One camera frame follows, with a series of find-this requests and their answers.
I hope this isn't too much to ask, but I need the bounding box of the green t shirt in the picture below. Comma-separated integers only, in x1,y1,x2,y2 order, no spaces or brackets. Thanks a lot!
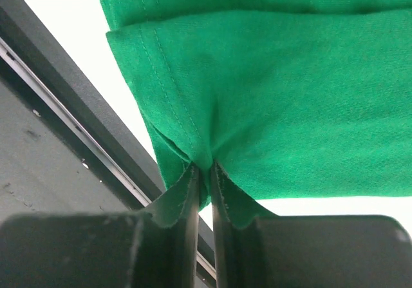
99,0,411,216

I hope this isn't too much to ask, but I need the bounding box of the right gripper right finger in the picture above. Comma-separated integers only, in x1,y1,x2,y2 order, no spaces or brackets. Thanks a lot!
211,164,411,287

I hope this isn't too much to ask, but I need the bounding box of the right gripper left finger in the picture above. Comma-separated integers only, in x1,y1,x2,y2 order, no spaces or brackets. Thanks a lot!
1,165,200,287

